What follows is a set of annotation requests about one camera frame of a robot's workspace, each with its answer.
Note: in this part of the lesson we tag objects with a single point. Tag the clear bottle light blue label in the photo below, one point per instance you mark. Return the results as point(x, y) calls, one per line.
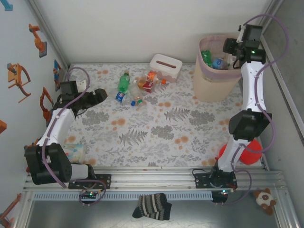
point(218, 63)

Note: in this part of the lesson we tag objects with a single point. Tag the clear bottle dark blue label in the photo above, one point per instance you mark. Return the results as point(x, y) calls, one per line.
point(120, 96)

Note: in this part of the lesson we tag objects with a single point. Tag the green plastic bottle yellow cap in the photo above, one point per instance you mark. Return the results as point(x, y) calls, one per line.
point(206, 57)
point(123, 83)

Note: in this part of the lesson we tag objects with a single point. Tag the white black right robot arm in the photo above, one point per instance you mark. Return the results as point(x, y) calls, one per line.
point(249, 83)

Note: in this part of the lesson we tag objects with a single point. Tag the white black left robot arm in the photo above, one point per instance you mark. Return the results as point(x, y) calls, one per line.
point(59, 121)

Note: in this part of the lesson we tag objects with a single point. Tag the purple translucent bin liner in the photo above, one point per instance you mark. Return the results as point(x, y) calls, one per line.
point(213, 76)

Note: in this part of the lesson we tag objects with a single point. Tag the beige plastic waste bin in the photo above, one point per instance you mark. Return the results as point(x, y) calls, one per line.
point(213, 88)

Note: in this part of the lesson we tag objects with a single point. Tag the colourful soft tissue pack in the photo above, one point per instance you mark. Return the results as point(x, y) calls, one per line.
point(76, 152)

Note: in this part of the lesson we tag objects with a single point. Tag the aluminium side panel bar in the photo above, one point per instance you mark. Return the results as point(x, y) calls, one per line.
point(285, 95)

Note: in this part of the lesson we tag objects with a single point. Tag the small clear bottle green cap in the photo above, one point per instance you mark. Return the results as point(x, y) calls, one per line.
point(140, 102)

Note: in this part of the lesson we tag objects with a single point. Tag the bottle with red label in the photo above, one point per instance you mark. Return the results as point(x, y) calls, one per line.
point(147, 86)

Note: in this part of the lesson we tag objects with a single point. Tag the bottle with orange label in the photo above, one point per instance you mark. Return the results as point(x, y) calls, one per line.
point(152, 76)

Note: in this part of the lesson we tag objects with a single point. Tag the white tissue box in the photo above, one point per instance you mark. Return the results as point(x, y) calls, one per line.
point(171, 71)

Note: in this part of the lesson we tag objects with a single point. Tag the clear bottle orange cap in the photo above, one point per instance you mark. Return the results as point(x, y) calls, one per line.
point(164, 81)

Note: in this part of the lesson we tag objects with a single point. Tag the small circuit board with LED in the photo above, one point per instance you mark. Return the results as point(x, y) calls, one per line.
point(223, 192)
point(89, 194)

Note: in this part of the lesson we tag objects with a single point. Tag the red plush octopus toy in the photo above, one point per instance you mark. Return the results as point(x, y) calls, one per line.
point(253, 154)

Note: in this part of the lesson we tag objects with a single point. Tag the black striped sock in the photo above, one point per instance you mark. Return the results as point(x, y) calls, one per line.
point(152, 206)

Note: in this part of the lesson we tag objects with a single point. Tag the brown white plush bear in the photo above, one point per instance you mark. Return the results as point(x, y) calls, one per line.
point(263, 198)

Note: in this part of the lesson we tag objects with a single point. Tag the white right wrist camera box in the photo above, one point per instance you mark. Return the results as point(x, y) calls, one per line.
point(240, 35)

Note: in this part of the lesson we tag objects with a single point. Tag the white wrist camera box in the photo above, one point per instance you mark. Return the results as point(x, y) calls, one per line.
point(82, 85)
point(240, 35)

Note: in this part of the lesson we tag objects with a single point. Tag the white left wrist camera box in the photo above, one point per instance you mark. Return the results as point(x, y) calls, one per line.
point(82, 85)

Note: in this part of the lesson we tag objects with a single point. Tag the blue orange wall sticker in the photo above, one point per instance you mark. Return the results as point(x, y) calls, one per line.
point(57, 73)

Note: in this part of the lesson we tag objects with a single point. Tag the aluminium frame post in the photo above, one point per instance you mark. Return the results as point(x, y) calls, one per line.
point(48, 32)
point(273, 8)

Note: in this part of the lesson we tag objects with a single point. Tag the orange gripper wall sticker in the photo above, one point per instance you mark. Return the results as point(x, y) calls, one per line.
point(17, 80)

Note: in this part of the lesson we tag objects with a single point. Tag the orange block wall sticker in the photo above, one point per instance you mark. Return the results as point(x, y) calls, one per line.
point(2, 126)

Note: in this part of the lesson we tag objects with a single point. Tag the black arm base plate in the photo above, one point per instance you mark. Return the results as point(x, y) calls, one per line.
point(202, 181)
point(104, 180)

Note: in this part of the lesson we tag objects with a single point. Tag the aluminium mounting rail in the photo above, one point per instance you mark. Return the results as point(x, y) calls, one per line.
point(154, 180)

